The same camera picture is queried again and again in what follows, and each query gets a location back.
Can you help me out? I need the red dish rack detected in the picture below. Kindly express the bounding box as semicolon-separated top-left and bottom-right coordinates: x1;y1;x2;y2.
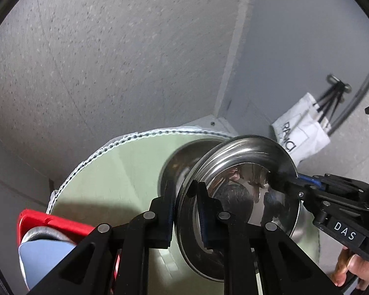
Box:
17;209;121;295

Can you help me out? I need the green mat with stitched edge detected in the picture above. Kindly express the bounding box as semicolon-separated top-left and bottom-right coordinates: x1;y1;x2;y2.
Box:
47;126;322;295

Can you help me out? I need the grey plate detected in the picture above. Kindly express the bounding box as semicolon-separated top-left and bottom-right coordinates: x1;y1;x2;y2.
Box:
22;226;77;244

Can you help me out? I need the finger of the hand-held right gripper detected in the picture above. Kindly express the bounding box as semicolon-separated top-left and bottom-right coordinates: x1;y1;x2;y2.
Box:
266;172;317;212
296;173;328;191

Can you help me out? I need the person's right hand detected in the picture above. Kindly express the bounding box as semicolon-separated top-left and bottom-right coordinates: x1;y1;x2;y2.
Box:
331;246;369;291

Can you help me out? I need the steel bowl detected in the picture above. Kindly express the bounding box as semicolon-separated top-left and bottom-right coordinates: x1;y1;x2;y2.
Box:
159;138;231;199

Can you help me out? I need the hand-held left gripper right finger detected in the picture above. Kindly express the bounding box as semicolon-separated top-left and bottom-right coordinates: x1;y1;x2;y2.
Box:
187;181;342;295

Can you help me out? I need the white bag with black straps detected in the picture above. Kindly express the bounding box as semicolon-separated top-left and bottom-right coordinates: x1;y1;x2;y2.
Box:
271;80;351;164

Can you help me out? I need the steel plate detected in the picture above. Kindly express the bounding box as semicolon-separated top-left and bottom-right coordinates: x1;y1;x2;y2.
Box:
176;134;302;283

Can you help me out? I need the grey cable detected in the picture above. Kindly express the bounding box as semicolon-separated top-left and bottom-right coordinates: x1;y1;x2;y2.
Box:
327;46;369;136

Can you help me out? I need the blue plate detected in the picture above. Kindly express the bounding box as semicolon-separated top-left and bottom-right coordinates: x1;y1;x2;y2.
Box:
18;239;78;292

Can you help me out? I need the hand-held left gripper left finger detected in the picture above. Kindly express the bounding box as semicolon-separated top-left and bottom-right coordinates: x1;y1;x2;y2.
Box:
27;179;176;295

